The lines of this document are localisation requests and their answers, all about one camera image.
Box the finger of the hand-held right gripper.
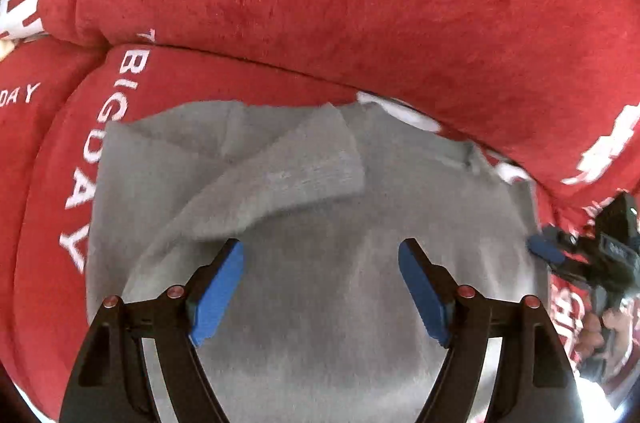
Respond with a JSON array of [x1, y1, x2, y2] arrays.
[[526, 224, 598, 289]]

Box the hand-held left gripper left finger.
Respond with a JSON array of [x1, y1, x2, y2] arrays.
[[59, 238, 244, 423]]

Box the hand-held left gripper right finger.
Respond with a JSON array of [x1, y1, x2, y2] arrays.
[[398, 238, 585, 423]]

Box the grey sweater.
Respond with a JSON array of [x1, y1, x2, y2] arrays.
[[85, 100, 551, 423]]

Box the person's right hand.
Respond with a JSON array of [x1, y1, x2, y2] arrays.
[[574, 298, 632, 370]]

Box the red printed sofa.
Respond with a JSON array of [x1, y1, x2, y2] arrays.
[[0, 0, 640, 423]]

